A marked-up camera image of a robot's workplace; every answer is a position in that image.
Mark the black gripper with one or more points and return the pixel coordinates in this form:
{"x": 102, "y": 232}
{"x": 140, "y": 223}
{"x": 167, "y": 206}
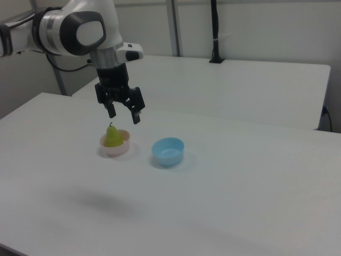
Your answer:
{"x": 113, "y": 77}

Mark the green pear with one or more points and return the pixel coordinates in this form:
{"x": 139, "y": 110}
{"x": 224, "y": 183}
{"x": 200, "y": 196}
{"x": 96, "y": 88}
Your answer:
{"x": 113, "y": 137}

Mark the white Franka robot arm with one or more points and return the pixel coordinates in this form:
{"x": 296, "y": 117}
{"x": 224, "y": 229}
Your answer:
{"x": 88, "y": 32}

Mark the pink plastic bowl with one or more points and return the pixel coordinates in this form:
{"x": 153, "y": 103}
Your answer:
{"x": 117, "y": 151}

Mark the blue plastic bowl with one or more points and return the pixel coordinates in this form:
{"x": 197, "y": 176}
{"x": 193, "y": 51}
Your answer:
{"x": 167, "y": 158}

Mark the grey partition post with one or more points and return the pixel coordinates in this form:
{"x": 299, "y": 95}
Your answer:
{"x": 61, "y": 85}

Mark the black camera pole with clamp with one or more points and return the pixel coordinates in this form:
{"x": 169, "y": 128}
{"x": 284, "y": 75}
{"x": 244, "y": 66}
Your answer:
{"x": 215, "y": 26}

